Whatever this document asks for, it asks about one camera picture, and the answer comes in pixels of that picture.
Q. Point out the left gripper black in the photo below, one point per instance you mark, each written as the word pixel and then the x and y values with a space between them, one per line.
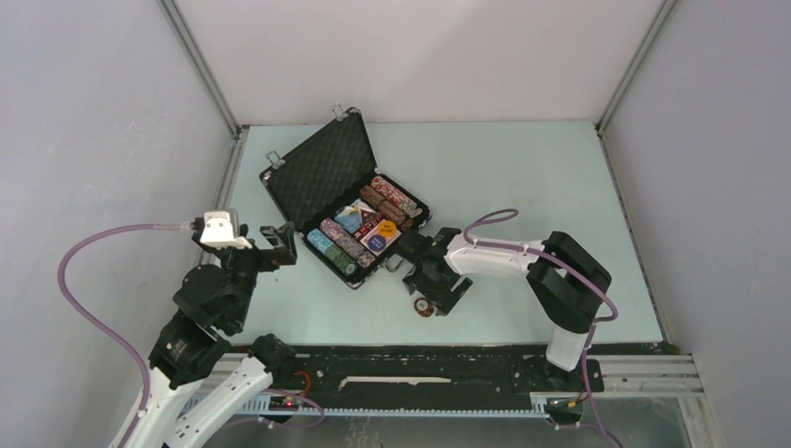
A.
pixel 284 252

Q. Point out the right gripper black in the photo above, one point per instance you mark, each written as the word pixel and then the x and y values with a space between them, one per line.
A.
pixel 443 300

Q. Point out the blue small blind button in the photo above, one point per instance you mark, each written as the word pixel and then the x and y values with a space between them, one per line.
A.
pixel 376 243

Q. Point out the orange big blind button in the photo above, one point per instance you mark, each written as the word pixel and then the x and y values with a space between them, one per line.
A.
pixel 387 229

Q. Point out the all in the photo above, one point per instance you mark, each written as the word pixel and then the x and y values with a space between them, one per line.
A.
pixel 367 216

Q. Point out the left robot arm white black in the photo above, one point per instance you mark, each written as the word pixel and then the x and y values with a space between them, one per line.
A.
pixel 212 305

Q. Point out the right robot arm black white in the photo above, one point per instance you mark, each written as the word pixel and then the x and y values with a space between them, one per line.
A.
pixel 569 284

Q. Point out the light blue chip stack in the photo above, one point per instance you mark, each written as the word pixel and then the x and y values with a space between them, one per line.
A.
pixel 320 241

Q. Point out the green chip stack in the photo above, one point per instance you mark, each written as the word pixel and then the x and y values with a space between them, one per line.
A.
pixel 341 260

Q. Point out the red playing card deck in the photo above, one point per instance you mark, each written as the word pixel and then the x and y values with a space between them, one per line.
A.
pixel 392 240

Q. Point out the blue playing card deck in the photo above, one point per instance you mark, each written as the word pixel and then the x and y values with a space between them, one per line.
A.
pixel 347 216

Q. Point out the black aluminium poker case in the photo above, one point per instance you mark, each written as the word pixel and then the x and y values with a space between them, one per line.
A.
pixel 326 172

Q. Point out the purple blue chip stack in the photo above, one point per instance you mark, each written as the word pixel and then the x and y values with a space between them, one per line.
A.
pixel 347 243

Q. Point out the brown chip stack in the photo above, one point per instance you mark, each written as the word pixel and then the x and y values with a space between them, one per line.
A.
pixel 389 211

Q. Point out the red dice row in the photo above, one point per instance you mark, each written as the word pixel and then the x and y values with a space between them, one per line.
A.
pixel 367 226

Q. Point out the red white chip stack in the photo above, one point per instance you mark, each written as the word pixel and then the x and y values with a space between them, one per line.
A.
pixel 396 196

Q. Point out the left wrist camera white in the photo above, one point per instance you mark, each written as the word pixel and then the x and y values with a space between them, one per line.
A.
pixel 220 229

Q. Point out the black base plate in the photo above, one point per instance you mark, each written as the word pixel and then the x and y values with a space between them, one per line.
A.
pixel 501 377

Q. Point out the white cable duct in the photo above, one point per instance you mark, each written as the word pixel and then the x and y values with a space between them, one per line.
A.
pixel 267 405

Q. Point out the right aluminium frame rail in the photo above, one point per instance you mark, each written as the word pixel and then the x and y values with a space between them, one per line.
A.
pixel 650 376

